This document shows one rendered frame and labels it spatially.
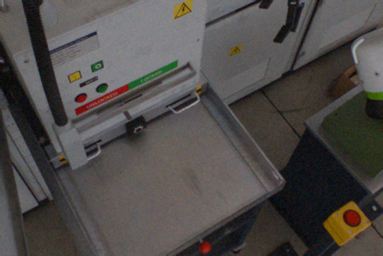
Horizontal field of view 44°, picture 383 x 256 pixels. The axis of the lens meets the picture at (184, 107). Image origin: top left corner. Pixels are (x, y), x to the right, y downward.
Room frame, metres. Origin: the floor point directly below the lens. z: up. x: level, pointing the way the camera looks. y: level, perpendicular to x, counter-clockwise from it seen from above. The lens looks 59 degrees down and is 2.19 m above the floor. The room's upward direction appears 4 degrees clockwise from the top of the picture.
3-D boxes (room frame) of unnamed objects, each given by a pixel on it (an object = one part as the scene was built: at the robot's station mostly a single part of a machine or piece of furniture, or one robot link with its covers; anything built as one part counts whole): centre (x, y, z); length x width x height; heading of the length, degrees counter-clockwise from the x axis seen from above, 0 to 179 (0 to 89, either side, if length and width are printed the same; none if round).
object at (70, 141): (0.54, 0.29, 1.09); 0.08 x 0.05 x 0.17; 35
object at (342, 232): (0.45, -0.49, 0.85); 0.08 x 0.08 x 0.10; 35
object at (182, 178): (0.66, 0.12, 0.82); 0.68 x 0.62 x 0.06; 35
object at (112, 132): (0.73, 0.16, 0.90); 0.54 x 0.05 x 0.06; 125
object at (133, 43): (0.71, 0.16, 1.15); 0.48 x 0.01 x 0.48; 125
